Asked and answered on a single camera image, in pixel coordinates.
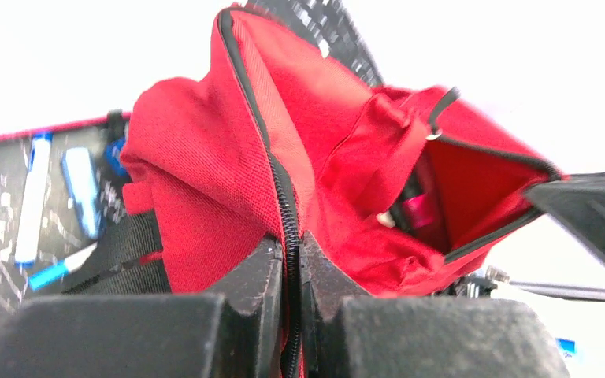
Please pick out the red student backpack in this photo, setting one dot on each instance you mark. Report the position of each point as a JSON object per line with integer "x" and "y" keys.
{"x": 277, "y": 141}

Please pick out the blue tipped pen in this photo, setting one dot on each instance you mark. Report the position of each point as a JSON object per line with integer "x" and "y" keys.
{"x": 56, "y": 272}

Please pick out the white blue pen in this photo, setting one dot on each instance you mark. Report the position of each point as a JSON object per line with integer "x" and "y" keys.
{"x": 27, "y": 240}
{"x": 82, "y": 186}

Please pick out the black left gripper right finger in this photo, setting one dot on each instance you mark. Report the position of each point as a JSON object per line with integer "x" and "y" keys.
{"x": 348, "y": 333}

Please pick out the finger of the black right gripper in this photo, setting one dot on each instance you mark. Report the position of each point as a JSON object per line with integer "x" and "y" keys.
{"x": 578, "y": 204}

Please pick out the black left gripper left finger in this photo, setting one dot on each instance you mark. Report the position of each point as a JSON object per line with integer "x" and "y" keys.
{"x": 229, "y": 330}

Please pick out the pink framed whiteboard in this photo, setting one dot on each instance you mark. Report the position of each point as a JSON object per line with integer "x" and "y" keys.
{"x": 58, "y": 127}

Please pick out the pink marker in pocket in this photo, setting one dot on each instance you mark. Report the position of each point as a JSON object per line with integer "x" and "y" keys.
{"x": 419, "y": 211}

